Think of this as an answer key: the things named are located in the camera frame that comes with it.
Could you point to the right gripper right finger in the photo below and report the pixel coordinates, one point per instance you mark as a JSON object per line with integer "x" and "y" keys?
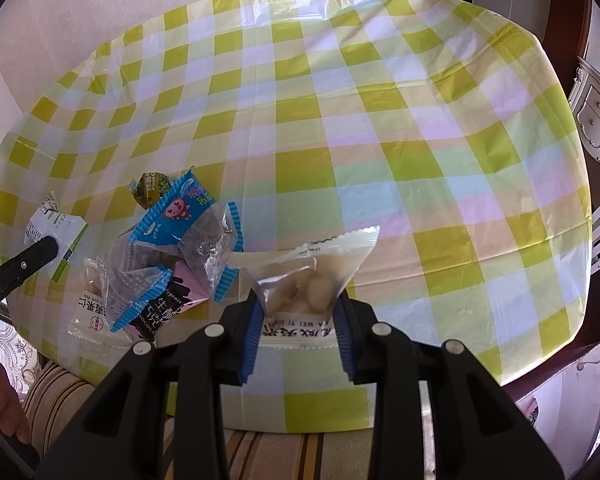
{"x": 479, "y": 433}

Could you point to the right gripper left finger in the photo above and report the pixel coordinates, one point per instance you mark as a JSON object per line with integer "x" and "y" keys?
{"x": 220, "y": 354}

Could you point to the blue cartoon snack packet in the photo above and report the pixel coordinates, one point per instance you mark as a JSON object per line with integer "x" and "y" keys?
{"x": 188, "y": 223}

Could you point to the clear white nut packet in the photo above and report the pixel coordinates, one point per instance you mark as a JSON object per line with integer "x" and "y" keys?
{"x": 298, "y": 289}

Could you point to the left hand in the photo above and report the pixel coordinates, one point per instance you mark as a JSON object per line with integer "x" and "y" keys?
{"x": 13, "y": 420}

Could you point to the white green snack packet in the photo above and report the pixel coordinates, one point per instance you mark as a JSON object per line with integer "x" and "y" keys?
{"x": 65, "y": 229}

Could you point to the striped sofa cushion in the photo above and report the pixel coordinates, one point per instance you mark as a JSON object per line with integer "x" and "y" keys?
{"x": 83, "y": 434}

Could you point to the white rice cracker packet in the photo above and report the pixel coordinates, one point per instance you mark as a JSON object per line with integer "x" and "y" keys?
{"x": 88, "y": 320}

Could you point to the clear packet dark snack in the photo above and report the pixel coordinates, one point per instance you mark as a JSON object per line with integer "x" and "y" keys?
{"x": 127, "y": 276}

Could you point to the pink black snack packet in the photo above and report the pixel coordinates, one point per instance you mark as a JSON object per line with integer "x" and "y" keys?
{"x": 182, "y": 292}

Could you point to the small olive green packet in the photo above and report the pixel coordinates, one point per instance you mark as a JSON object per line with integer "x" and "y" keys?
{"x": 149, "y": 188}

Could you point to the white ornate furniture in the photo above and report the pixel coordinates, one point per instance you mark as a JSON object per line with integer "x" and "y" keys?
{"x": 584, "y": 98}

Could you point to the green yellow checkered tablecloth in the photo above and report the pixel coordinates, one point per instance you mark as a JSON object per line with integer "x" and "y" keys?
{"x": 440, "y": 122}

